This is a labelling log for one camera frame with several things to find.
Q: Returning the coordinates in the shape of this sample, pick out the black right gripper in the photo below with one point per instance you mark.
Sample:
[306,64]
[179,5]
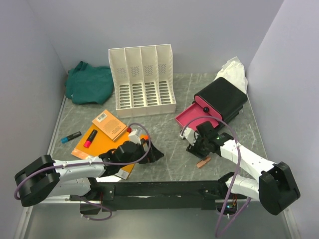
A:
[194,149]

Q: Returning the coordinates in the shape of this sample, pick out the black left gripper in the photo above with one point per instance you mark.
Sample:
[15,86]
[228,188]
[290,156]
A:
[154,154]

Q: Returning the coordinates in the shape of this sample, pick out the orange clip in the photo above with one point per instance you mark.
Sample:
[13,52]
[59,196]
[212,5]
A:
[203,162]

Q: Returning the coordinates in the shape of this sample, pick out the black drawer organizer box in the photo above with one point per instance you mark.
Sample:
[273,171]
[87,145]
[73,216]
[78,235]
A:
[221,99]

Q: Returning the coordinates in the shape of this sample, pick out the pink cap highlighter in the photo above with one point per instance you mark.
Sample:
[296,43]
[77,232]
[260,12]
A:
[90,138]

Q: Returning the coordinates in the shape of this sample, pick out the blue cap highlighter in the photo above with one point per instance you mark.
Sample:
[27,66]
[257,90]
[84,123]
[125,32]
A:
[70,137]

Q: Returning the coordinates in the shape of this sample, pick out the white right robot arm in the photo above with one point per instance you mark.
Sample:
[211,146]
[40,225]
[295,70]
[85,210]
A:
[272,184]

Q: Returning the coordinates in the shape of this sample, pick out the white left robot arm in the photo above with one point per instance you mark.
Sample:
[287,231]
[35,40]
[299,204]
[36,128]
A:
[46,177]

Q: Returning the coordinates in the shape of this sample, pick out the small orange booklet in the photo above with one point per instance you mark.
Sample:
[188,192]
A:
[109,125]

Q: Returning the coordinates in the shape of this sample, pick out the orange notebook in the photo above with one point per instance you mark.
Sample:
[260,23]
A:
[101,144]

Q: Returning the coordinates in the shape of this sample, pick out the white crumpled paper bag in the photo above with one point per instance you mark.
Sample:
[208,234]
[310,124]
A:
[234,72]

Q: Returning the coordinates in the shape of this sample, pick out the white file organizer rack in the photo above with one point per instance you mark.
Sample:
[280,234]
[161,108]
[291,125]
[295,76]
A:
[143,80]

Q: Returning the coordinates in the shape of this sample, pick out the green cloth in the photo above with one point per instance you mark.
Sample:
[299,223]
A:
[86,84]

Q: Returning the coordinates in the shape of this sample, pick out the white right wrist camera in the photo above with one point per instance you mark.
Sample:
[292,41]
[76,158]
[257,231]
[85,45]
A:
[190,135]

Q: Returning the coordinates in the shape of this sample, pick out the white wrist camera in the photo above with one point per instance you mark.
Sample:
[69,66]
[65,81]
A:
[136,136]
[190,135]

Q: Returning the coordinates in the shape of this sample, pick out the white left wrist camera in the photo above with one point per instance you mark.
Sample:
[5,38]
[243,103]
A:
[136,136]

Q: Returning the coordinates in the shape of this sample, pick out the black base frame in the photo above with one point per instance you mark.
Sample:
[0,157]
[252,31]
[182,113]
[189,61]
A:
[157,195]

